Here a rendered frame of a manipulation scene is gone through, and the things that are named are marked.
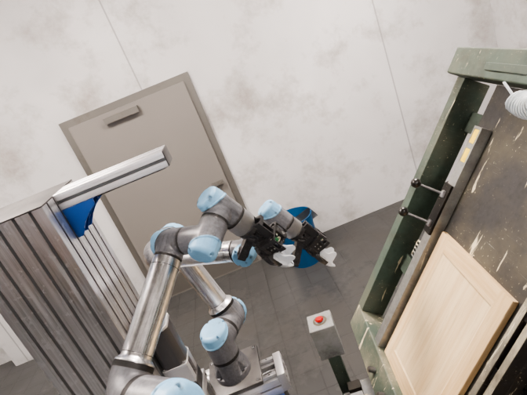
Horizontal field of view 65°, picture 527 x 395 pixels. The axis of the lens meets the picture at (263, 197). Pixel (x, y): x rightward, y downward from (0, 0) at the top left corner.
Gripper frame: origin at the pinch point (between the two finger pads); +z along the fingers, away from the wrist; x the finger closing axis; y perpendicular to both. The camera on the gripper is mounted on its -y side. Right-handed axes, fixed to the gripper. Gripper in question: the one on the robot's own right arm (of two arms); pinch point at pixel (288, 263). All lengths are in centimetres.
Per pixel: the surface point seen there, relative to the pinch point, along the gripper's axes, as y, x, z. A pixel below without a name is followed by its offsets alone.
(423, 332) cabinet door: 11, 0, 60
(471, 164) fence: 51, 41, 36
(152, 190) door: -235, 224, 35
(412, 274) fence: 13, 22, 56
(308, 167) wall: -117, 270, 143
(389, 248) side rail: 3, 44, 61
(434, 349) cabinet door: 15, -8, 57
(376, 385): -18, -7, 72
